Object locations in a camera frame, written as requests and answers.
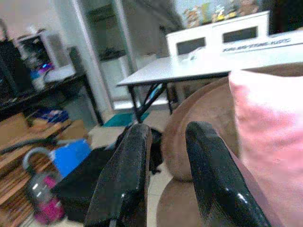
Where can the brown fabric sofa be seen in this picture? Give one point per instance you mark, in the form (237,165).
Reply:
(210,106)

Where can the black computer monitor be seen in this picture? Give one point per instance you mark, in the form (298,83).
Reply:
(11,68)

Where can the grey and pink vacuum cleaner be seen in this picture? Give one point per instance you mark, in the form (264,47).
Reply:
(45,189)

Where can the white folding table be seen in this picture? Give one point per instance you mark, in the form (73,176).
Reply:
(177,68)

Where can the colourful toy figures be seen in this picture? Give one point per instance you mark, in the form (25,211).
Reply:
(213,11)

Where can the white shelf unit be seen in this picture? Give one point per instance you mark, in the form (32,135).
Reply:
(40,47)

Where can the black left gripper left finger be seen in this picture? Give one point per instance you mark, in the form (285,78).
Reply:
(123,179)

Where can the black desk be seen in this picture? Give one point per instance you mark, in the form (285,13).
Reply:
(47,91)

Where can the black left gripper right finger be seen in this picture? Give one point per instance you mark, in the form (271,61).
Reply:
(215,179)

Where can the blue box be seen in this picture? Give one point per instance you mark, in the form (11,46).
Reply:
(71,156)

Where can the teal floor mat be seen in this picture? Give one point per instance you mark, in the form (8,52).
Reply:
(120,119)

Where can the pink pillow with sheep print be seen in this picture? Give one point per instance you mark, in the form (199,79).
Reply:
(272,132)

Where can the white cabinet with dark openings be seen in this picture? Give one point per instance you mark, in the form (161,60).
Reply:
(213,33)

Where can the long white printed box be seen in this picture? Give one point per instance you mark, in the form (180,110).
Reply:
(260,45)

